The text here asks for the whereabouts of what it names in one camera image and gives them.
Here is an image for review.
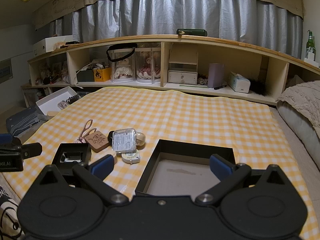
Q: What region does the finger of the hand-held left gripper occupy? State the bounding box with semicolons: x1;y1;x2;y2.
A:
22;142;43;159

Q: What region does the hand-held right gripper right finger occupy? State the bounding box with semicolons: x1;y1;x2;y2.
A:
196;154;292;205

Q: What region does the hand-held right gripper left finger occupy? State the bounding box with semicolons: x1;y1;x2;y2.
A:
35;154;129;205

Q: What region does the large black box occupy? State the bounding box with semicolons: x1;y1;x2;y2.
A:
135;139;237;197

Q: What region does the brown wooden carved tag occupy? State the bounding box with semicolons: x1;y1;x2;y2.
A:
84;131;111;153

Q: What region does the small black box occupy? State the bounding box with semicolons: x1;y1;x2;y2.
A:
51;143;92;178

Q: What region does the round tape measure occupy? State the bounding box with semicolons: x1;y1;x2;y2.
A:
122;149;141;165

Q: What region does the blue striped cloth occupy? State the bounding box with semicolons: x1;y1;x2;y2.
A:
6;107;42;137

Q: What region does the clear plastic case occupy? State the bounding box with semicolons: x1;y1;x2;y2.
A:
112;128;138;153

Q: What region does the cream earbuds case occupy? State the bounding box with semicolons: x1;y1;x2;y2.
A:
135;132;147;149

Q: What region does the black and white printed cloth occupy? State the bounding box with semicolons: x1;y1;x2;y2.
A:
0;185;25;240

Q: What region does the white open box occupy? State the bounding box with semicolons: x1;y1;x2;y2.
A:
36;86;79;122

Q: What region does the yellow checkered cloth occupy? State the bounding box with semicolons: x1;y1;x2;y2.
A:
2;86;320;240

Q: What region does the cluster of small figurines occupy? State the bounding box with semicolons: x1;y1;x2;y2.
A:
35;61;69;86

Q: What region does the white tissue box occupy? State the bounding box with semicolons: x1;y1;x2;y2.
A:
228;71;251;94

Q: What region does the black feather duster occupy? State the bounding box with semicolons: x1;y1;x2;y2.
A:
249;79;273;97

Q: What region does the grey pillow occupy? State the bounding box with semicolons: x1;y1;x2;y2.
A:
277;102;320;161

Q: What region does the purple container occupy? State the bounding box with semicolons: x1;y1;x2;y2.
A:
209;63;225;89

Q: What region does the dark green box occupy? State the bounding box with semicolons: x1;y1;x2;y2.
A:
76;69;95;83

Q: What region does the yellow box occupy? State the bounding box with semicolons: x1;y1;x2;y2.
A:
94;67;112;83

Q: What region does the doll in clear case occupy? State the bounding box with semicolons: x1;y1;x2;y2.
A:
110;49;136;84
135;49;162;84

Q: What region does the wooden desktop drawer organiser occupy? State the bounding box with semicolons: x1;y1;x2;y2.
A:
167;47;199;84

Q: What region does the white storage box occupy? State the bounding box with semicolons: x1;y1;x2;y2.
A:
33;35;73;56

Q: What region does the grey fuzzy blanket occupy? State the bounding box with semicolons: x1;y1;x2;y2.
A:
277;80;320;112

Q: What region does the long wooden shelf unit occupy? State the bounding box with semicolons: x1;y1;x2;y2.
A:
21;34;320;105

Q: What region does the dark green case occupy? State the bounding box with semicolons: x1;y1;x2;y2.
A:
176;29;208;38

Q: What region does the green glass bottle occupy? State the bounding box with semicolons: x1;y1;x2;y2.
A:
306;30;315;61

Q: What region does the grey curtain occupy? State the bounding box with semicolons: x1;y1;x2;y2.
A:
49;0;303;58

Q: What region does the black strap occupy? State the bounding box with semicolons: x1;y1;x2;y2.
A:
106;43;138;62

